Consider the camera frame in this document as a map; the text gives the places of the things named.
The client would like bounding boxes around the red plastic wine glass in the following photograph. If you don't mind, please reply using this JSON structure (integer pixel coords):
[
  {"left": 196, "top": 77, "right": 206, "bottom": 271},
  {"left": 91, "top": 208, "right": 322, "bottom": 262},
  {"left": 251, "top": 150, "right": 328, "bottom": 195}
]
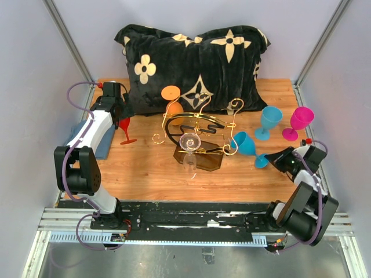
[{"left": 119, "top": 118, "right": 137, "bottom": 145}]

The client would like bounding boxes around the blue wine glass front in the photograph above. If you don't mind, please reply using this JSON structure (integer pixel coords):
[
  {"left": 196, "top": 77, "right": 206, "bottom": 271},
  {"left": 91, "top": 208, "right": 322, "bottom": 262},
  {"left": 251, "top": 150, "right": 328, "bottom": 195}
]
[{"left": 230, "top": 131, "right": 268, "bottom": 169}]

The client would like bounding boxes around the blue wine glass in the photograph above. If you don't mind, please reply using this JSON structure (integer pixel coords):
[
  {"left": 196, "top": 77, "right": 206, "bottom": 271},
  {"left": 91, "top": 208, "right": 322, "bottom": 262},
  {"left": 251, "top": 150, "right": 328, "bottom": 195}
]
[
  {"left": 230, "top": 131, "right": 268, "bottom": 169},
  {"left": 254, "top": 106, "right": 283, "bottom": 141}
]

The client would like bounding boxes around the magenta plastic wine glass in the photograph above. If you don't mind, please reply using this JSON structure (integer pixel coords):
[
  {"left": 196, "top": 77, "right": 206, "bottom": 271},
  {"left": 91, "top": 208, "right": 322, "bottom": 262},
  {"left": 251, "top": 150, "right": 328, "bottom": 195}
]
[{"left": 282, "top": 107, "right": 315, "bottom": 141}]

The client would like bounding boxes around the blue cloth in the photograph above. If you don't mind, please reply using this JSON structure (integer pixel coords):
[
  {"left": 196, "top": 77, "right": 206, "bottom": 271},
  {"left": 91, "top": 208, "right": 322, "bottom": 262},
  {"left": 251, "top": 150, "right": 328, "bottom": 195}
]
[{"left": 64, "top": 120, "right": 115, "bottom": 160}]

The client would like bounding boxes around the orange plastic wine glass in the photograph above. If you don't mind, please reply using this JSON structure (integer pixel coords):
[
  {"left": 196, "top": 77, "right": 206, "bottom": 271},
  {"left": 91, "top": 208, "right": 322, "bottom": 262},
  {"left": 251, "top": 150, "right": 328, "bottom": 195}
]
[{"left": 161, "top": 85, "right": 184, "bottom": 127}]

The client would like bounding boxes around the clear glass wine glass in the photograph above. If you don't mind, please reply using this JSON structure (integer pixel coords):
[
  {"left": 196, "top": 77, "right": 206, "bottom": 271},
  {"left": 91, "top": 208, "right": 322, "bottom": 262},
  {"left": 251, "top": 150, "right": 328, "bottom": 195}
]
[{"left": 179, "top": 133, "right": 201, "bottom": 180}]

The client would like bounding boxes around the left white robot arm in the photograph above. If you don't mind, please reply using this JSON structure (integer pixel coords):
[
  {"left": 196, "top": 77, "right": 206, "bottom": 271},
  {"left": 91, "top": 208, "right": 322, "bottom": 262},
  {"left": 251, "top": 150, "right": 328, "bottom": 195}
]
[{"left": 54, "top": 82, "right": 133, "bottom": 229}]

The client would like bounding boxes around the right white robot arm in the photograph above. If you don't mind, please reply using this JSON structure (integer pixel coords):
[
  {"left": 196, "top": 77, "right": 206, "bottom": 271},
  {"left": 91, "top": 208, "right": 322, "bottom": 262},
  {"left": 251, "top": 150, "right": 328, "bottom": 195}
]
[{"left": 262, "top": 144, "right": 339, "bottom": 246}]

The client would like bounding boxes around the black floral pillow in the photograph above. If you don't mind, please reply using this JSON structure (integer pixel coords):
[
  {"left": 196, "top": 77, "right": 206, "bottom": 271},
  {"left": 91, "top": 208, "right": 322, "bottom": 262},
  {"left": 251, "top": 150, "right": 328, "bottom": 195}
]
[{"left": 115, "top": 24, "right": 270, "bottom": 115}]

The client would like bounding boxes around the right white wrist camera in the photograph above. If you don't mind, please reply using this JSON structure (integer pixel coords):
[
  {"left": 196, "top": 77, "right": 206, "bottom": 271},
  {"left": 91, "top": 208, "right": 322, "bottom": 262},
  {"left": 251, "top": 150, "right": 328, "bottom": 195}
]
[{"left": 292, "top": 138, "right": 314, "bottom": 162}]

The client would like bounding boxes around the gold wire glass rack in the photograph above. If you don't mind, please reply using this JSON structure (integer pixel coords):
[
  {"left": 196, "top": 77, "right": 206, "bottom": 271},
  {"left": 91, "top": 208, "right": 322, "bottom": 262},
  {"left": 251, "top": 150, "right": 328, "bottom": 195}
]
[{"left": 152, "top": 92, "right": 244, "bottom": 172}]

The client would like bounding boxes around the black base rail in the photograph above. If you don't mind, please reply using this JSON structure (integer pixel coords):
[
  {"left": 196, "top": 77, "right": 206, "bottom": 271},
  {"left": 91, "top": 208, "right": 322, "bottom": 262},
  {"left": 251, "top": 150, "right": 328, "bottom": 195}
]
[{"left": 43, "top": 199, "right": 348, "bottom": 247}]

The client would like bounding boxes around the left aluminium frame post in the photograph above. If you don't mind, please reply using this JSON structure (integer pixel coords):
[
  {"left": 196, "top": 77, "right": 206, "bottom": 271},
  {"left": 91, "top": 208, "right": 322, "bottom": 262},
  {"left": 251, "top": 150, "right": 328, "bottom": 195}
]
[{"left": 42, "top": 0, "right": 93, "bottom": 82}]

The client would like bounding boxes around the aluminium frame post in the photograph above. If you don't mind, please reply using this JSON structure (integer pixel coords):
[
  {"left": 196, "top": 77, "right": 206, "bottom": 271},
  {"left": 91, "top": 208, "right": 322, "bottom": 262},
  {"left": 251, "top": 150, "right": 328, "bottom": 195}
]
[
  {"left": 293, "top": 0, "right": 352, "bottom": 87},
  {"left": 42, "top": 0, "right": 93, "bottom": 82}
]

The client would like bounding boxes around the right aluminium frame post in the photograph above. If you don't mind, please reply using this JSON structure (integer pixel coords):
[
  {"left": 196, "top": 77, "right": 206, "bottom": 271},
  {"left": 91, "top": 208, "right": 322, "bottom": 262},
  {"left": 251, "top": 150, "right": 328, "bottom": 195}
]
[{"left": 293, "top": 0, "right": 352, "bottom": 87}]

